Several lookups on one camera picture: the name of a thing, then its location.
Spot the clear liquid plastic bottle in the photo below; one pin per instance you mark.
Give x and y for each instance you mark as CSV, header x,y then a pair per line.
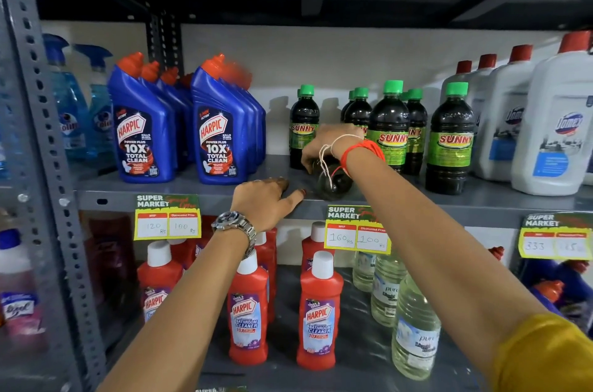
x,y
414,340
363,271
387,290

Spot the person's right hand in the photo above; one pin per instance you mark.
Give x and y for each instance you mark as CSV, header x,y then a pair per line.
x,y
331,141

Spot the person's left thumb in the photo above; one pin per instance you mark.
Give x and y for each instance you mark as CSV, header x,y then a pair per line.
x,y
291,203

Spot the white red-capped cleaner bottle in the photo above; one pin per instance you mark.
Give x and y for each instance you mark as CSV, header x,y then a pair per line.
x,y
505,128
556,141
456,81
482,86

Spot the black slotted metal upright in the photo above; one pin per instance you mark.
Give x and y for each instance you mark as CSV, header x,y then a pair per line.
x,y
164,44

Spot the yellow sleeve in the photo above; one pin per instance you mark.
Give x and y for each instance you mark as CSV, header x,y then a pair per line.
x,y
546,354

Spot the pink blue-capped cleaner bottle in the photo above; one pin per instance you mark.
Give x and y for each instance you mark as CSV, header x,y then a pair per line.
x,y
18,303

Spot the yellow green price tag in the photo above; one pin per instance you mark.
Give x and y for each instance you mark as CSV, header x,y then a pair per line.
x,y
356,232
166,220
222,390
556,239

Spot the grey slotted metal upright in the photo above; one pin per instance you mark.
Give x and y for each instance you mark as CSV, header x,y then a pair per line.
x,y
41,128

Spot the person's right forearm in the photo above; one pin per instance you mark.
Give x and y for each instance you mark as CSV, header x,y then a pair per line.
x,y
440,248

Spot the group of blue toilet cleaner bottles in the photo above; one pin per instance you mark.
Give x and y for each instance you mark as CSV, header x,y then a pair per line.
x,y
141,137

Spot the row of green-capped black bottles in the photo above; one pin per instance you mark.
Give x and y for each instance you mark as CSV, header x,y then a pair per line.
x,y
450,146

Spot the dark liquid cleaner bottle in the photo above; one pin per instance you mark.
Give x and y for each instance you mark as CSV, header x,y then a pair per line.
x,y
336,185

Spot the grey metal shelf board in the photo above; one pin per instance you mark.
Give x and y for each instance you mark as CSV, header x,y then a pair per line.
x,y
282,350
278,169

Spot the dark purple cleaner bottle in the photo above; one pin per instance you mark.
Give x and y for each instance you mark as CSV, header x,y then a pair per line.
x,y
109,257

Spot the silver metal wristwatch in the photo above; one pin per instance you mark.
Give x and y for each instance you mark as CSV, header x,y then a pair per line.
x,y
236,222

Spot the blue orange-capped cleaner bottle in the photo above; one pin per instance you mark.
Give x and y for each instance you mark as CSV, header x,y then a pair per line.
x,y
577,285
549,290
496,253

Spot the person's left hand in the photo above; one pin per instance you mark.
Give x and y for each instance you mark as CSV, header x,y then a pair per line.
x,y
259,204

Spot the blue glass cleaner spray bottle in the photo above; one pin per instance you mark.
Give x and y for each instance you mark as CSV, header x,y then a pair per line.
x,y
69,104
101,114

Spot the person's left forearm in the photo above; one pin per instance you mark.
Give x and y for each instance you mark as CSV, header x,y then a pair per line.
x,y
185,322

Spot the person's right fingers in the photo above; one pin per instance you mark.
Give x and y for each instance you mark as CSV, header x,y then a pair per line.
x,y
311,159

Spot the group of red bathroom cleaner bottles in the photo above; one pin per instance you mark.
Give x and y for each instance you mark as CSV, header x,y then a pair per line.
x,y
319,313

